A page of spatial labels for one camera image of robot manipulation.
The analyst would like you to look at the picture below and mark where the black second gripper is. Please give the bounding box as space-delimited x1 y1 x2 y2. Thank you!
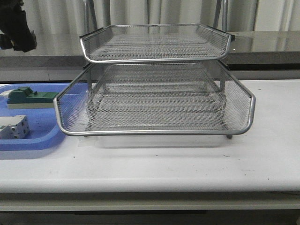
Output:
0 0 37 52

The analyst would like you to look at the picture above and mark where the silver mesh tray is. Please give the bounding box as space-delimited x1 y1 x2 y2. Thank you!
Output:
53 60 256 136
80 23 235 63
89 93 226 131

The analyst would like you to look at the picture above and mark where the white circuit breaker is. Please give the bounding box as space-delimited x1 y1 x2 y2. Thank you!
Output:
0 115 30 139

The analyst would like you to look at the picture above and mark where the blue plastic tray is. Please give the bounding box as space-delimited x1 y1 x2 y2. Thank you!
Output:
0 83 88 151

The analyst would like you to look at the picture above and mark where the clear adhesive tape patch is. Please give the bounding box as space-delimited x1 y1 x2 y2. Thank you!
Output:
78 136 101 148

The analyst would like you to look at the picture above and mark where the green and beige switch block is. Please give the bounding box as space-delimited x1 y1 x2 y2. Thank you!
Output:
7 87 58 109

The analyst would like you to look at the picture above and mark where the silver metal rack frame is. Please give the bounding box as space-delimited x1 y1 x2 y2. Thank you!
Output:
80 0 235 135

